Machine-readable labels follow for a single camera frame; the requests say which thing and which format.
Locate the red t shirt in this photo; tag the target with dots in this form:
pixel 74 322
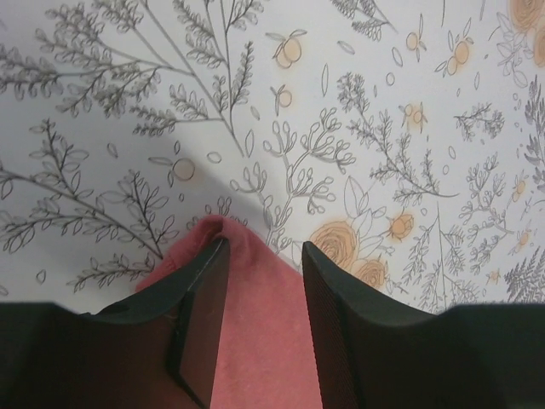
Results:
pixel 266 357

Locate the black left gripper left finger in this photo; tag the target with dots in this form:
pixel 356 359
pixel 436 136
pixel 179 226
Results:
pixel 157 348

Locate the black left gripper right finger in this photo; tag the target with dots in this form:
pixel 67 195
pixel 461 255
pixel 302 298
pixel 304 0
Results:
pixel 372 351

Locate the floral patterned table mat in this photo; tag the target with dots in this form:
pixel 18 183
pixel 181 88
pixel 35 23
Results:
pixel 404 138

